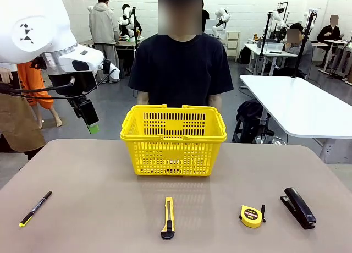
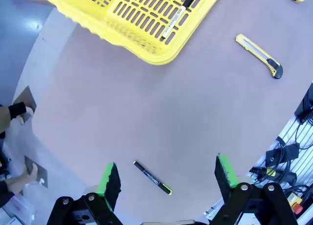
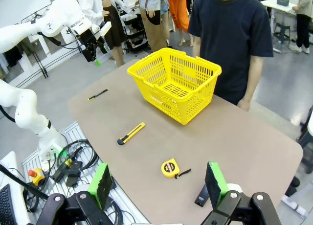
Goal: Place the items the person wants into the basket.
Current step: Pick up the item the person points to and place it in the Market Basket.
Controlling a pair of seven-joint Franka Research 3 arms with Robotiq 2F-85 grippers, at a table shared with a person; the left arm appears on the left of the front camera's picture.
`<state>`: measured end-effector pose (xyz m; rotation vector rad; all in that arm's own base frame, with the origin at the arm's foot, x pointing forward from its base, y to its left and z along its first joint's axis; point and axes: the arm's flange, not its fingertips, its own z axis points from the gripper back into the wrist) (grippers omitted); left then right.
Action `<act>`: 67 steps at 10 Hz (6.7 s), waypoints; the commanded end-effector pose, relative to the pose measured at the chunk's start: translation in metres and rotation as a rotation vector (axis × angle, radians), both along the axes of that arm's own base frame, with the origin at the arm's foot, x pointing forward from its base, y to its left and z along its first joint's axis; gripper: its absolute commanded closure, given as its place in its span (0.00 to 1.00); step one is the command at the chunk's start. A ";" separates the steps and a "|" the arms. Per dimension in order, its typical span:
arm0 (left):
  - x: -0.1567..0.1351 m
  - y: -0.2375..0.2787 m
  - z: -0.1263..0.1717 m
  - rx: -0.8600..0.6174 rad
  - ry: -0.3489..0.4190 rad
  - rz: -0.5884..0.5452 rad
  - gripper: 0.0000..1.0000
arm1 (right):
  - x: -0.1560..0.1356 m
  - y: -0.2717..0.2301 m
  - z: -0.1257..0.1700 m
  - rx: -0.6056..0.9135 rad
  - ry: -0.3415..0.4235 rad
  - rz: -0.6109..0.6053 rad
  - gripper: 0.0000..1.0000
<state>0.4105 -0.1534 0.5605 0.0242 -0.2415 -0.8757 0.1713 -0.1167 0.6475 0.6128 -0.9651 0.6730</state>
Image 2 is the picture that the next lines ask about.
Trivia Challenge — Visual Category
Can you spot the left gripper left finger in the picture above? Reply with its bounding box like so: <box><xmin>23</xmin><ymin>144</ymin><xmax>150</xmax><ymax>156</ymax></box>
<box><xmin>47</xmin><ymin>162</ymin><xmax>123</xmax><ymax>225</ymax></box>

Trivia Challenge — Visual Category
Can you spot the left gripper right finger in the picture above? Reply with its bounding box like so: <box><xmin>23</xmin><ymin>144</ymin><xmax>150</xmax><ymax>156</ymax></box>
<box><xmin>210</xmin><ymin>153</ymin><xmax>299</xmax><ymax>225</ymax></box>

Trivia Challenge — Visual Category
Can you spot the yellow utility knife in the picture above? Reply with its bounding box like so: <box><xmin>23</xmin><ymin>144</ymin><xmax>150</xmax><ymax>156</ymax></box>
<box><xmin>235</xmin><ymin>34</ymin><xmax>284</xmax><ymax>79</ymax></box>

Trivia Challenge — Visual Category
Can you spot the white marker black cap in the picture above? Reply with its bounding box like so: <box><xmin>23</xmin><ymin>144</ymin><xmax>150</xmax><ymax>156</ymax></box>
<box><xmin>161</xmin><ymin>0</ymin><xmax>199</xmax><ymax>40</ymax></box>

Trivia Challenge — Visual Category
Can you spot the yellow plastic shopping basket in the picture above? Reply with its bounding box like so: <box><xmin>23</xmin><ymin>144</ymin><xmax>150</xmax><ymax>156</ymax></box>
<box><xmin>43</xmin><ymin>0</ymin><xmax>224</xmax><ymax>66</ymax></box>

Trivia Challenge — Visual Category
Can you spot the black highlighter pen yellow tip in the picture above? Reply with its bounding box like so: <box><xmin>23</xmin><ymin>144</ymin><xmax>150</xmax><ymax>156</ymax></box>
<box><xmin>133</xmin><ymin>160</ymin><xmax>173</xmax><ymax>196</ymax></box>

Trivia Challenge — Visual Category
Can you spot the yellow emergency stop box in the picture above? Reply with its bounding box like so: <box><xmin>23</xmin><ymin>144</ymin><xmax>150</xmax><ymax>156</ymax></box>
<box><xmin>283</xmin><ymin>191</ymin><xmax>306</xmax><ymax>215</ymax></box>

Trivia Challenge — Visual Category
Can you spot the clear plastic storage box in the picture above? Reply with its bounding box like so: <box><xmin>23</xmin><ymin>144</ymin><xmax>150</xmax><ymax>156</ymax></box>
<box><xmin>0</xmin><ymin>193</ymin><xmax>37</xmax><ymax>225</ymax></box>

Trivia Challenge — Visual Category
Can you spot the mannequin white shirt dark skirt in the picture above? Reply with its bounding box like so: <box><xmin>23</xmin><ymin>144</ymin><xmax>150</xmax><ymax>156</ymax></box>
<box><xmin>0</xmin><ymin>163</ymin><xmax>39</xmax><ymax>195</ymax></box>

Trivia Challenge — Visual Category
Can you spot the black control box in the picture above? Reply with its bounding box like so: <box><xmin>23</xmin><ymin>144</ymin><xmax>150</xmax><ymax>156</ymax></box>
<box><xmin>294</xmin><ymin>82</ymin><xmax>313</xmax><ymax>124</ymax></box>

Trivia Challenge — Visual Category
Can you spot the yellow black cable connector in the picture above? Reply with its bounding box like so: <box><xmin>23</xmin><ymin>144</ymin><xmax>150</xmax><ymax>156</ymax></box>
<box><xmin>249</xmin><ymin>166</ymin><xmax>298</xmax><ymax>186</ymax></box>

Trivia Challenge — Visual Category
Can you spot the metal mannequin base plate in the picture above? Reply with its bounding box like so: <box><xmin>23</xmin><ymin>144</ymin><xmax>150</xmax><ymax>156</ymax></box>
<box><xmin>23</xmin><ymin>156</ymin><xmax>49</xmax><ymax>188</ymax></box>

